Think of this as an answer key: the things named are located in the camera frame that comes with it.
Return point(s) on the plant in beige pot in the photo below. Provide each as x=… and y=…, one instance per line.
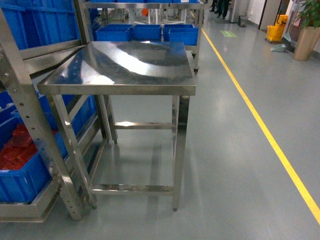
x=309, y=33

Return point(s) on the far steel rack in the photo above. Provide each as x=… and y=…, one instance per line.
x=157, y=5

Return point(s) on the yellow mop bucket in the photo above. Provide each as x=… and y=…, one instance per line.
x=275, y=32

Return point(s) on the blue bin with red parts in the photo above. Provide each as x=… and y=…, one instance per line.
x=23, y=173

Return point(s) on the steel side table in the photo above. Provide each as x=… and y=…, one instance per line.
x=142, y=93

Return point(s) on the blue bin on far rack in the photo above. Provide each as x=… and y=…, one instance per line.
x=186, y=33

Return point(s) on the steel shelf rack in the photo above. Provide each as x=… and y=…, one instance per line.
x=17, y=67

